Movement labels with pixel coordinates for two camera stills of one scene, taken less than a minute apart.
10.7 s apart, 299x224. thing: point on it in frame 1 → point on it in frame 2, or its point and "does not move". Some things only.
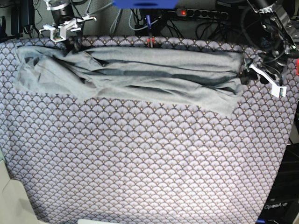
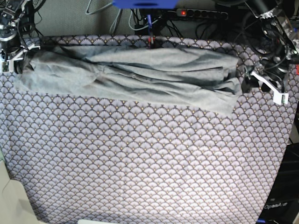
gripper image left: (72, 25) → (10, 42)
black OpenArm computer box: (283, 205) does not move
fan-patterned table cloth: (120, 161) does not move
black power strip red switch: (186, 12) does not move
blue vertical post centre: (149, 24) does not move
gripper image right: (275, 61) → (276, 66)
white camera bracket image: (59, 33) → (18, 55)
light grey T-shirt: (213, 78) does not move
